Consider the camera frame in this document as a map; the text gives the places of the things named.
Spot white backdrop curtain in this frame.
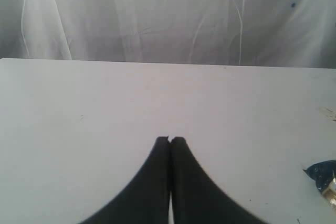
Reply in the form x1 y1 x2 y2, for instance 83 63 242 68
1 0 335 68

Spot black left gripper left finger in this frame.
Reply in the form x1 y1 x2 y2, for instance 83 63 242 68
82 136 172 223

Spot noodle pack black ends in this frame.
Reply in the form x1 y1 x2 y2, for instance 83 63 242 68
302 159 336 206

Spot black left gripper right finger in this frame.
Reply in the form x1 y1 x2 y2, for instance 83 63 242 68
170 137 263 223

